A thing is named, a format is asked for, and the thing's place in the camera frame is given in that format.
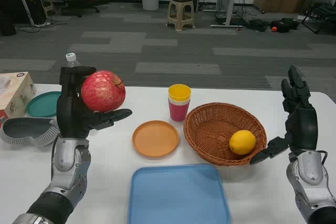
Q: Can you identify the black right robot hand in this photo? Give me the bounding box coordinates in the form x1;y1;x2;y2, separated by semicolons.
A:
249;65;319;166

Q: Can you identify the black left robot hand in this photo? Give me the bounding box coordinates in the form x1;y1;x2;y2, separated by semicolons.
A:
56;66;133;140

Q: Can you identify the red apple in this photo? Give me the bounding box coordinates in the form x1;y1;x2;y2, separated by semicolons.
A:
80;70;127;113

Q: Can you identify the teal round plate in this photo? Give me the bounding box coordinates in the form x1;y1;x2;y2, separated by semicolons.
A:
25;91;62;118

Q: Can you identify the orange round plate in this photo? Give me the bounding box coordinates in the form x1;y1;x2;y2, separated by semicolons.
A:
132;120;180;159

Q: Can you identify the grey heart-shaped bowl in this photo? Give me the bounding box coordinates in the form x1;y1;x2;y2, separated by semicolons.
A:
0;117;60;147

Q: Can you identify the clear plastic water bottle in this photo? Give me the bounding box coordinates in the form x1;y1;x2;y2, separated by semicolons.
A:
65;52;81;68

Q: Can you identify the cardboard tissue box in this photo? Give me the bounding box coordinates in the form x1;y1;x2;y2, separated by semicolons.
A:
0;71;37;130

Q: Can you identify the yellow lemon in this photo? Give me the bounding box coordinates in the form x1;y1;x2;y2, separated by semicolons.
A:
229;130;257;156

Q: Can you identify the brown wicker basket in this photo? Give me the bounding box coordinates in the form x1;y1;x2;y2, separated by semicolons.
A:
183;102;268;167

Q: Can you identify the black bulky bag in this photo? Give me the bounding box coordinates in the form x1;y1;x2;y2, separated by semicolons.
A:
270;17;300;33

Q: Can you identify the pink plastic cup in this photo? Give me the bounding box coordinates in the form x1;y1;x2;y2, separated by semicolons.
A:
168;101;191;122

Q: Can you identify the white plastic cup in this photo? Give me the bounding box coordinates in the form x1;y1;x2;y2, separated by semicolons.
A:
168;97;191;105

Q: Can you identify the black folding chair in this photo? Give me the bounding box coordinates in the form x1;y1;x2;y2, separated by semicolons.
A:
301;2;336;35

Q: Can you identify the black flat bag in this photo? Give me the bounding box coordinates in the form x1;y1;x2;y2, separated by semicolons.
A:
248;18;270;32

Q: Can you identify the yellow plastic cup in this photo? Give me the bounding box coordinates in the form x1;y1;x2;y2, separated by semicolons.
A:
168;84;192;102

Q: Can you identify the blue rectangular tray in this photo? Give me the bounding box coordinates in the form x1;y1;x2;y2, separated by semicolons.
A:
128;164;232;224

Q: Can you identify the white standing desk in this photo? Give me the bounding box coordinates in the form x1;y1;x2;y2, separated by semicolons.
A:
209;0;258;28

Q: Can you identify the beige plastic stool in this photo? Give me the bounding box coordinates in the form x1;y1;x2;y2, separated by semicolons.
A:
167;0;195;31

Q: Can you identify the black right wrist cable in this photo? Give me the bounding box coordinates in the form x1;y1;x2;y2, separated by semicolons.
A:
317;150;329;167

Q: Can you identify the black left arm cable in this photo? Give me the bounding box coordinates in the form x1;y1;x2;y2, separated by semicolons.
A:
51;137;59;162

